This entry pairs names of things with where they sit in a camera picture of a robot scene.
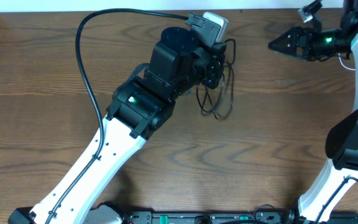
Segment black usb cable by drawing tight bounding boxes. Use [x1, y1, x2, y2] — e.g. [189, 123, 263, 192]
[196, 38, 237, 121]

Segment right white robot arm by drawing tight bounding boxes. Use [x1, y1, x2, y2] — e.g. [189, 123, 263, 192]
[268, 0, 358, 223]

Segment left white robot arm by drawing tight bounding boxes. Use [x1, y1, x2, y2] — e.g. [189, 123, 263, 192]
[8, 27, 227, 223]

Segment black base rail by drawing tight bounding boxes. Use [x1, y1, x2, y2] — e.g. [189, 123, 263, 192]
[88, 203, 358, 224]

